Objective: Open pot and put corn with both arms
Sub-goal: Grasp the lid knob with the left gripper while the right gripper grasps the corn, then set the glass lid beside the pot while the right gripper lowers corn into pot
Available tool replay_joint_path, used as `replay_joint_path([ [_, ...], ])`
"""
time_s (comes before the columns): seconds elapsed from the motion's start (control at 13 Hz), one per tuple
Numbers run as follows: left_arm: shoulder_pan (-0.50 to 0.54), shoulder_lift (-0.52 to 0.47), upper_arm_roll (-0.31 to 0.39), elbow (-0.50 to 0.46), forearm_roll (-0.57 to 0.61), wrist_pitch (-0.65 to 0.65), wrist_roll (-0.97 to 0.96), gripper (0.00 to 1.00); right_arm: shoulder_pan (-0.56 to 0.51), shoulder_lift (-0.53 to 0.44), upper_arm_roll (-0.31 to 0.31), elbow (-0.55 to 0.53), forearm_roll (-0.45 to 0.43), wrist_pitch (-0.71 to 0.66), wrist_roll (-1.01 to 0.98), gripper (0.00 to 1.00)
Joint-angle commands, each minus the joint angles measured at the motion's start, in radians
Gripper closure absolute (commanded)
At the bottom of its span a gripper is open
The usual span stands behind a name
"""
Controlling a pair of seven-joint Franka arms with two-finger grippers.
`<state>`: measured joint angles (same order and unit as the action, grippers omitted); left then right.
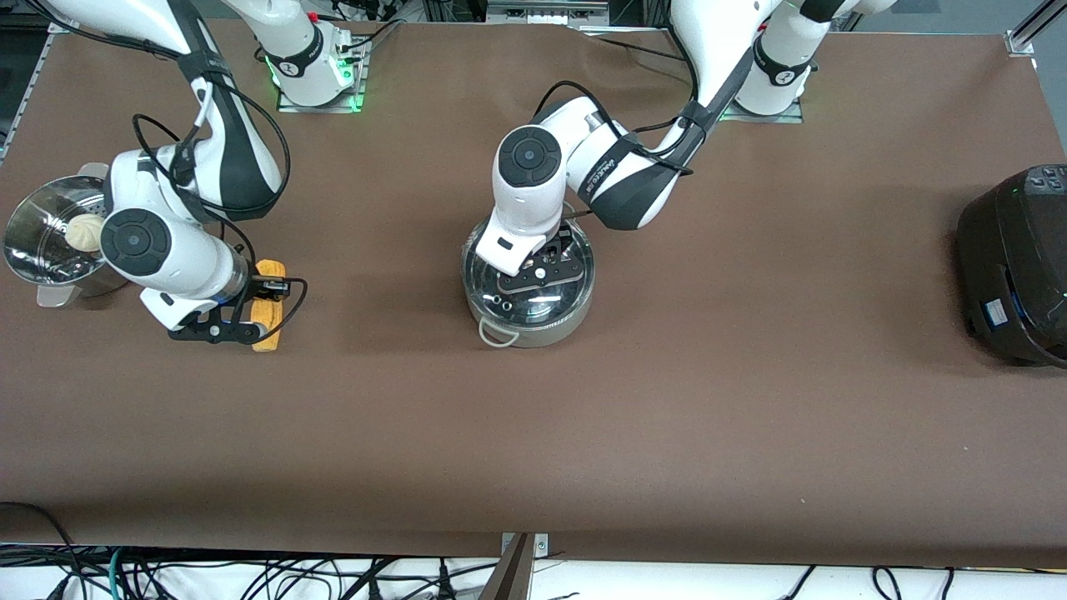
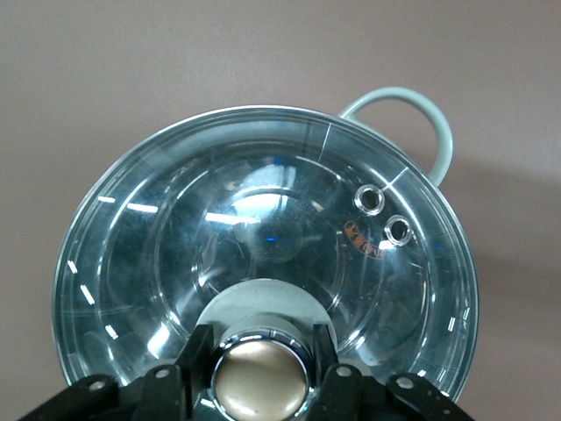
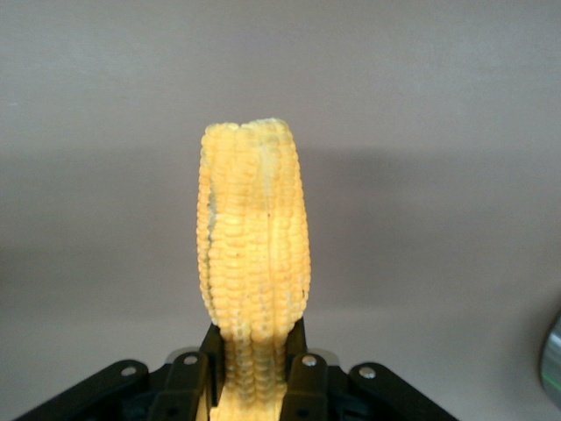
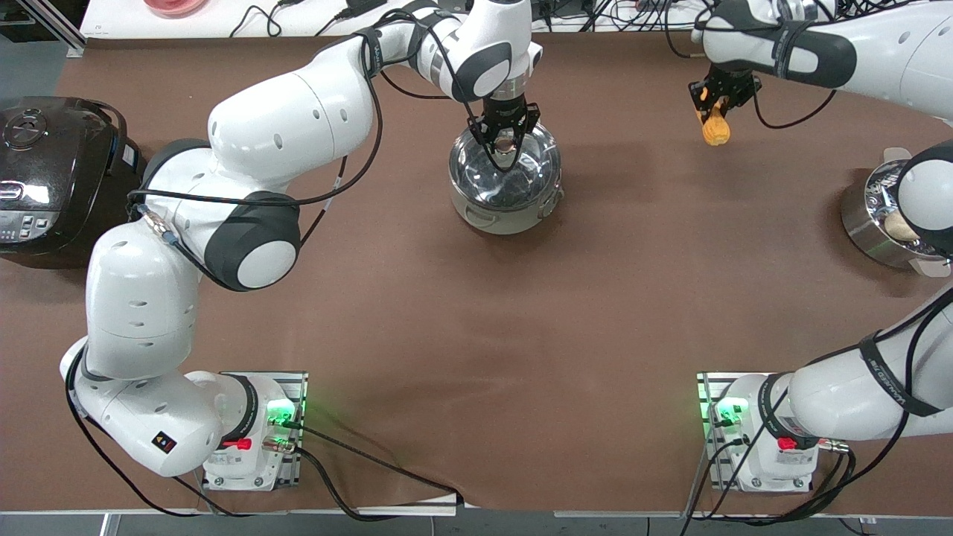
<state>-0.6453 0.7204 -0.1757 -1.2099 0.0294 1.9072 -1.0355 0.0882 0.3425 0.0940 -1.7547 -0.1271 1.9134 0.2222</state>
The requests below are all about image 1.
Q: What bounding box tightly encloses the stainless steel steamer pot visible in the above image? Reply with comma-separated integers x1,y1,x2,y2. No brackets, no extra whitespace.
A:
3,162,131,310

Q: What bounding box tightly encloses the glass pot lid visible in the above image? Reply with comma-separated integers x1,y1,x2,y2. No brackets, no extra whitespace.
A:
463,217,596,328

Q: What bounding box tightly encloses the aluminium frame profile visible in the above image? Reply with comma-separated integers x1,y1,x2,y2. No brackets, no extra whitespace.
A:
1004,0,1067,58

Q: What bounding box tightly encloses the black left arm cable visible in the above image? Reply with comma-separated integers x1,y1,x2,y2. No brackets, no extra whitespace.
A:
533,33,703,178

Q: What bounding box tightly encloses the yellow corn cob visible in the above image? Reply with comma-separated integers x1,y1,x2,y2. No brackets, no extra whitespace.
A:
252,259,287,353

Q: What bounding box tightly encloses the black rice cooker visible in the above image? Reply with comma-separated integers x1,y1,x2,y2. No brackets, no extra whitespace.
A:
955,164,1067,369

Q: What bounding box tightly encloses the small metal table bracket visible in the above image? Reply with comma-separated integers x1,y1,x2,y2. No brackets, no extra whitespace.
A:
500,532,550,558

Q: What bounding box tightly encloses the dark camera stand pole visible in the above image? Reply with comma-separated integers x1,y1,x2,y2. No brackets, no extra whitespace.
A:
477,533,534,600

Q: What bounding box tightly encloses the grey power strip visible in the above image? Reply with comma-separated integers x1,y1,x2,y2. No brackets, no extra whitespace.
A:
486,0,611,28

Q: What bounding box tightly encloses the white dumpling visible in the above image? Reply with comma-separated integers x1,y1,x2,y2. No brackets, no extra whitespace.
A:
66,213,106,254

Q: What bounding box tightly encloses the aluminium table edge rail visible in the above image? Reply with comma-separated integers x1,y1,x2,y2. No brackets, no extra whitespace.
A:
0,23,66,164

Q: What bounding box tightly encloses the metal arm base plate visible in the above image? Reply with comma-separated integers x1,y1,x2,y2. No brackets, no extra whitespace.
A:
276,33,368,114
715,79,806,125

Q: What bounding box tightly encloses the black base power cable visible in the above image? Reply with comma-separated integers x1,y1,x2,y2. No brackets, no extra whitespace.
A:
338,17,407,54
575,32,697,68

